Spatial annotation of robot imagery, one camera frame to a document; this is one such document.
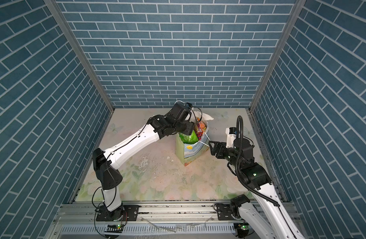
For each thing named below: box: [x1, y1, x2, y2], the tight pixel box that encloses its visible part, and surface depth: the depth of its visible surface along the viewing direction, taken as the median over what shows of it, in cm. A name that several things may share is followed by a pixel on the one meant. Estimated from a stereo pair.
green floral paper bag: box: [175, 111, 215, 167], surface depth 82 cm
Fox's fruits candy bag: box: [194, 117, 207, 141], surface depth 84 cm
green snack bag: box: [178, 129, 199, 144], surface depth 82 cm
